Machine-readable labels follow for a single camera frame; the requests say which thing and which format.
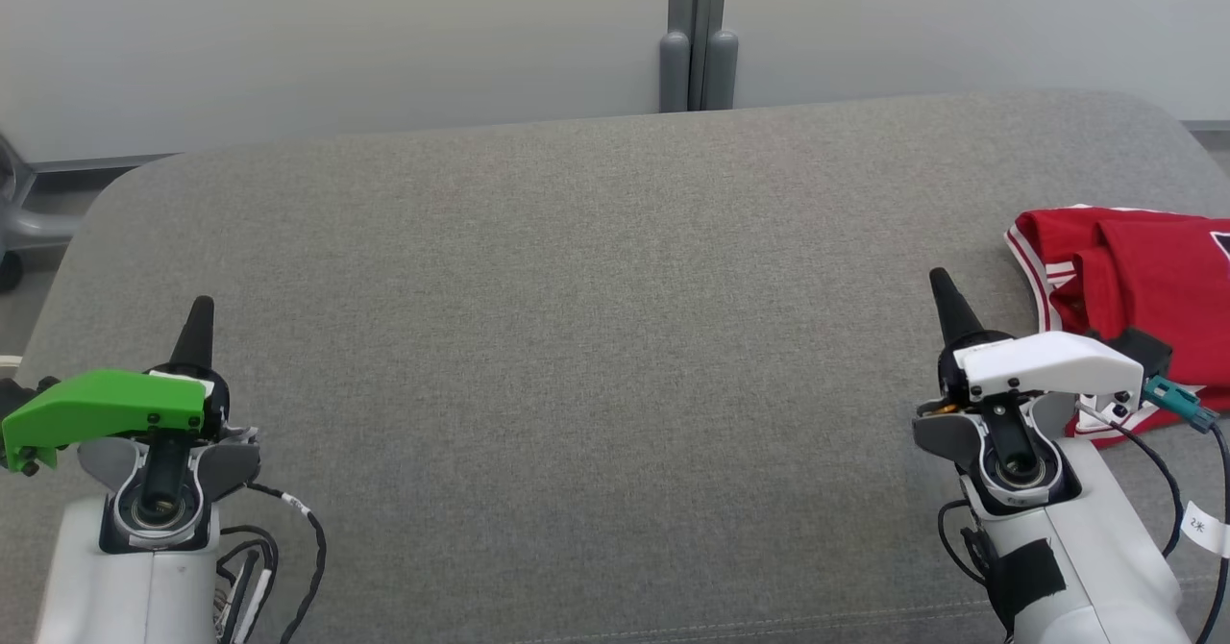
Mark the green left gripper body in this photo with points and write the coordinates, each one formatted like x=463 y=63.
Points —
x=96 y=408

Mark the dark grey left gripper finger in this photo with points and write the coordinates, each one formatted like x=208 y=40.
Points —
x=197 y=341

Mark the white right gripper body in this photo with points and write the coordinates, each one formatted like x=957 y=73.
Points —
x=1047 y=365

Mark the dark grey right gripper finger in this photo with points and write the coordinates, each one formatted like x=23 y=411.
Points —
x=953 y=317

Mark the red and white t-shirt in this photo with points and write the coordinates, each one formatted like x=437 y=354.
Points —
x=1143 y=269

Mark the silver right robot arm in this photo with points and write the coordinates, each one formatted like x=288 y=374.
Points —
x=1086 y=548

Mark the grey stand leg with caster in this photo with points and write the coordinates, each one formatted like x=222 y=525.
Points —
x=38 y=226

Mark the grey fabric sofa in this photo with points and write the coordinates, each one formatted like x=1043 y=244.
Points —
x=577 y=288

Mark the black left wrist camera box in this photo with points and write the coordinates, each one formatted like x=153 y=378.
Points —
x=19 y=389

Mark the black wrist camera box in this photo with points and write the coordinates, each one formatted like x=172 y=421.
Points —
x=1148 y=351
x=19 y=389

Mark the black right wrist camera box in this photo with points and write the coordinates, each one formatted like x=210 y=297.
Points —
x=1148 y=351

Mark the grey wall panel post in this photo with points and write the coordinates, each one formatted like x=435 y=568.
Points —
x=699 y=58

